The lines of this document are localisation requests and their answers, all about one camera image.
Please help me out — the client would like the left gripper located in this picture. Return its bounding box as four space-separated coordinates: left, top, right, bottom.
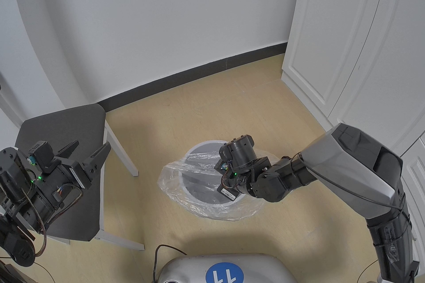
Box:
33 140 111 221

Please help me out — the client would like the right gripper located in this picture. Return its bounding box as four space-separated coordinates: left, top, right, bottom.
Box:
216 172 249 202

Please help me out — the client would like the clear plastic bag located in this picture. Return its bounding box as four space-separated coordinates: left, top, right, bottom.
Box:
156 142 278 221

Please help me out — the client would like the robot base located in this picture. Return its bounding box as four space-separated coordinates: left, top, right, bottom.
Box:
159 253 298 283

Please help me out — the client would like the white trash bin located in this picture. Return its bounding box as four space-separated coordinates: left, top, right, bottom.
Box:
179 139 256 208

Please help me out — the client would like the grey seat white leg stool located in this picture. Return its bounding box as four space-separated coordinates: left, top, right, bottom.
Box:
15 103 145 251

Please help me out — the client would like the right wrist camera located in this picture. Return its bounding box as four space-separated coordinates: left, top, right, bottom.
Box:
213 157 233 178

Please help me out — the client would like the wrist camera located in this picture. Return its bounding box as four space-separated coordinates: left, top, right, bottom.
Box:
213 157 233 178
27 141 56 175

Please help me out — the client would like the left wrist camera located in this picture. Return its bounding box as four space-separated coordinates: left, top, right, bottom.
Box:
27 141 56 175

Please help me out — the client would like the black cable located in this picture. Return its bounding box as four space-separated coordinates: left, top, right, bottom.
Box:
359 258 382 283
0 255 55 283
152 244 188 282

